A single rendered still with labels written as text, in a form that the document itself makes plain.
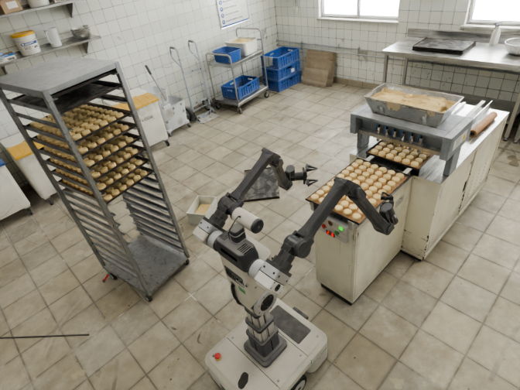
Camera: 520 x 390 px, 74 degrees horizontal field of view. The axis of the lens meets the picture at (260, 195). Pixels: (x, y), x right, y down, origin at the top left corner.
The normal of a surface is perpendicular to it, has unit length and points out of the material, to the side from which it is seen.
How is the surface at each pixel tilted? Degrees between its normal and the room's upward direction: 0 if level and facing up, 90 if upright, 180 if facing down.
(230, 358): 0
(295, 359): 0
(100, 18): 90
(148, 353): 0
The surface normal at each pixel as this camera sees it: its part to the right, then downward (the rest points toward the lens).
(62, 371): -0.13, -0.79
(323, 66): -0.70, 0.16
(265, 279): -0.46, -0.44
